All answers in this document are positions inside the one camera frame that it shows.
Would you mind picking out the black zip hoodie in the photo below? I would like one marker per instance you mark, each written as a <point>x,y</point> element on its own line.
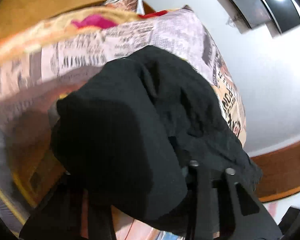
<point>131,130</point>

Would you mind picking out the small black wall monitor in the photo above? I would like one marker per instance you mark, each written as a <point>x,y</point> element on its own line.
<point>254,12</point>

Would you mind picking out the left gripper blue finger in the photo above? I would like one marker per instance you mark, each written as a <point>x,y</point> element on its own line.
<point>199,225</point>

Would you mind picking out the large black wall television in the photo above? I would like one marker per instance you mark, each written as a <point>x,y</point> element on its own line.
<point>283,13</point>

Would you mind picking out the newspaper print bed cover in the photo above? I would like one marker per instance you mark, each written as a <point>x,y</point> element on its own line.
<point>43,200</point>

